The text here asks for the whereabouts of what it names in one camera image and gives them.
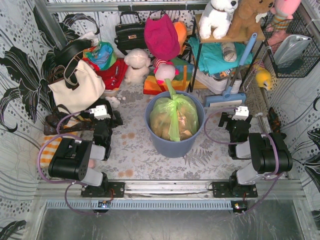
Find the green plastic trash bag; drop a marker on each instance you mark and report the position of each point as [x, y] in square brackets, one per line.
[174, 118]

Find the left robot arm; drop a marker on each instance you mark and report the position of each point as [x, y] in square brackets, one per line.
[86, 138]

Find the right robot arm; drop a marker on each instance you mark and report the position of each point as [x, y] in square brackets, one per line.
[267, 152]

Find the blue-grey trash bin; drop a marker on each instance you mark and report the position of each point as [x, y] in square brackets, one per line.
[174, 149]

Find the rainbow striped bag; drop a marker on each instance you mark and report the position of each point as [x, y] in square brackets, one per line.
[180, 81]

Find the cream canvas tote bag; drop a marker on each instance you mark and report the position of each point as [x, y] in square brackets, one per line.
[90, 88]

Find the dark brown leather bag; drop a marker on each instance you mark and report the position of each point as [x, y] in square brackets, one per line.
[86, 121]

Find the white pink-eared plush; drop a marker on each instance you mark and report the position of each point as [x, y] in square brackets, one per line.
[164, 70]

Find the white fluffy plush toy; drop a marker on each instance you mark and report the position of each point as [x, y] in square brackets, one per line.
[138, 62]

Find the red folded cloth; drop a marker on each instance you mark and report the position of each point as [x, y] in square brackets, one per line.
[113, 76]

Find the teal folded towel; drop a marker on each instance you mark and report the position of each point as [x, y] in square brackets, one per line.
[211, 58]

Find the magenta felt hat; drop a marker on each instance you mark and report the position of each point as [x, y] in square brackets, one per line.
[161, 38]

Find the colourful scarf bundle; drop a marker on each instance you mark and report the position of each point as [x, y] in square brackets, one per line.
[100, 57]

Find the black leather handbag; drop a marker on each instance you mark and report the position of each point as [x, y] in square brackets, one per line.
[130, 36]

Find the orange plush toy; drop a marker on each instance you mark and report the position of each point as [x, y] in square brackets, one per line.
[181, 31]

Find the patterned rolled cloth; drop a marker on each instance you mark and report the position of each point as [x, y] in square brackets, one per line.
[229, 52]

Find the yellow plush toy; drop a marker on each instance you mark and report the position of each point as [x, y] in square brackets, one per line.
[262, 76]

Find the orange checkered cloth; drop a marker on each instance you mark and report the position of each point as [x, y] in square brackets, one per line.
[51, 148]

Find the white grey plush dog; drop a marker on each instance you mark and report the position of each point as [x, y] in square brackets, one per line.
[216, 18]

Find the brown teddy bear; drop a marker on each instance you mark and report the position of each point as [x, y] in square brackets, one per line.
[245, 15]

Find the wooden metal shelf rack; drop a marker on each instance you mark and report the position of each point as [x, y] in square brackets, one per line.
[195, 54]

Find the silver foil pouch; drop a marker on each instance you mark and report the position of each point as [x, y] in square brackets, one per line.
[291, 48]

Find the pink plush toy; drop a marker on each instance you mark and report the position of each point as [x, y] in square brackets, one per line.
[282, 11]

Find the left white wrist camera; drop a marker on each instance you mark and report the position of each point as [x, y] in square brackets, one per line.
[100, 112]

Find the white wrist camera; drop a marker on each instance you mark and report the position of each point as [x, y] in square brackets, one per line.
[100, 112]
[241, 113]

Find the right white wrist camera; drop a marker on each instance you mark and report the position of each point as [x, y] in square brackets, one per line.
[241, 113]

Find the metal rod handle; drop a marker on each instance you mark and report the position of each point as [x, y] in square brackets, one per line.
[259, 117]

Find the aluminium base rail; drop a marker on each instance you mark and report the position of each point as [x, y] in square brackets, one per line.
[170, 195]

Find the black wire basket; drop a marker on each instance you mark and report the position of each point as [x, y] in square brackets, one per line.
[301, 66]

